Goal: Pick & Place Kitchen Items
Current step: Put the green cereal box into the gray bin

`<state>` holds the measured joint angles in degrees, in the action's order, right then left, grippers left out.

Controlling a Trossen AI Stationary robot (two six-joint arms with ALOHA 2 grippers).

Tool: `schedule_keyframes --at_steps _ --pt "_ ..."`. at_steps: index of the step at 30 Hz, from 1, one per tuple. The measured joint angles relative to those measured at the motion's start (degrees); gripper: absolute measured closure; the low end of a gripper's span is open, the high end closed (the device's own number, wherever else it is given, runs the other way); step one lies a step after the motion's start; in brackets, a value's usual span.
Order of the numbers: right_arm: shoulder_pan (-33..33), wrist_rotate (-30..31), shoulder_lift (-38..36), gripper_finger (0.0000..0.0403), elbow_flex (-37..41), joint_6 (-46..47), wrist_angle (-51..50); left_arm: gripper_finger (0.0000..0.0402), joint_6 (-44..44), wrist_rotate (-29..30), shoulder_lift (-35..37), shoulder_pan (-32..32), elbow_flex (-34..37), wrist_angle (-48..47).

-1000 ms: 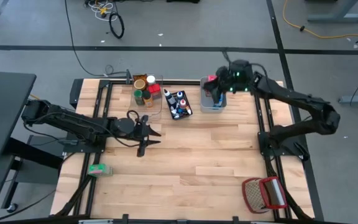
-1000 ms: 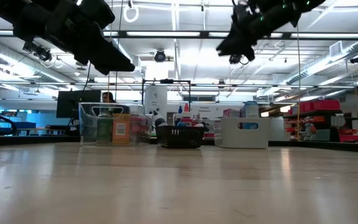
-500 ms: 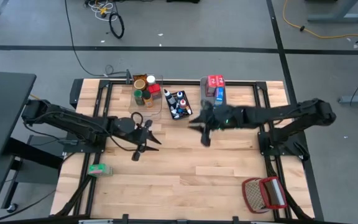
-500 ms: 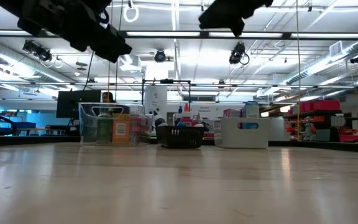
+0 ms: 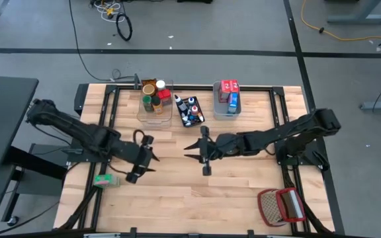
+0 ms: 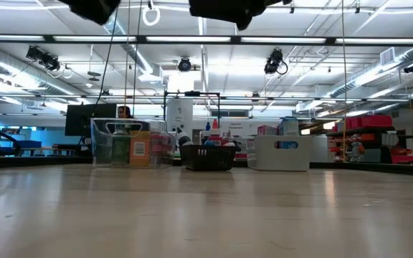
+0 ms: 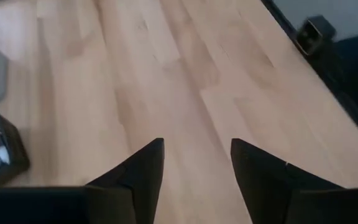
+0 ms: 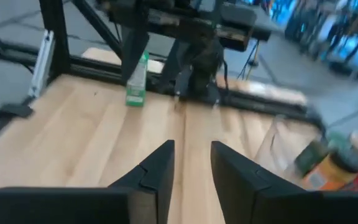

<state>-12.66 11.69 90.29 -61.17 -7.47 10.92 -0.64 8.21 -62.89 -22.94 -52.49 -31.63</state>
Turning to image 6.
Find blue capped colouring bottle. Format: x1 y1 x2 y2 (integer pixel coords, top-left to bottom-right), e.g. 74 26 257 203
202 120 213 146

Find red bottle white collar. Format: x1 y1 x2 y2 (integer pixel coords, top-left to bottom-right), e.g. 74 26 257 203
210 118 225 146

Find black ceiling mounted device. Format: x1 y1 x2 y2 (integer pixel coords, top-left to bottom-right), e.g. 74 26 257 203
26 44 61 72
263 48 289 76

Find person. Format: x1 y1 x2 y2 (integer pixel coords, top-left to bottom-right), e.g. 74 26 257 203
116 105 135 120

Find black monitor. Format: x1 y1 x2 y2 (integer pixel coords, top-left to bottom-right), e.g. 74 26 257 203
65 103 118 137

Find clear plastic bin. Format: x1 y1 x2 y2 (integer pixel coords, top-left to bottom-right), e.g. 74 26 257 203
90 117 177 169

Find black plastic basket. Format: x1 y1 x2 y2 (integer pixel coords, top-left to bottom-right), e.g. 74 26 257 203
179 144 242 172

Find translucent white plastic bin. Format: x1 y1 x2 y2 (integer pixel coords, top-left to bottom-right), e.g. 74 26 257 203
247 135 314 172

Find red storage bins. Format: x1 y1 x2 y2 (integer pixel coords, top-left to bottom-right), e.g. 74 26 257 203
391 148 413 165
333 114 394 133

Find black shelving unit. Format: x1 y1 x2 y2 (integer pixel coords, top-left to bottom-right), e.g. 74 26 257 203
326 125 413 165

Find white hanging ring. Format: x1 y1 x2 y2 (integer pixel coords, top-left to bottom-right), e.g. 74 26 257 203
141 1 161 27

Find black hanging cable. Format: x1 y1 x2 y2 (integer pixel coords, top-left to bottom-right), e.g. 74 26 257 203
72 6 120 157

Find thin hanging cord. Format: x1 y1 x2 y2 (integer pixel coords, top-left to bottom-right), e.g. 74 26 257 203
131 0 143 120
340 0 348 163
123 0 131 120

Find black metal frame stand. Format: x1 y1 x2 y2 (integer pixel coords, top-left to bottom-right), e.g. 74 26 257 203
162 90 222 130

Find white wall panel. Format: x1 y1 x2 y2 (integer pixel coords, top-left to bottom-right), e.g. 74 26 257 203
166 98 194 145

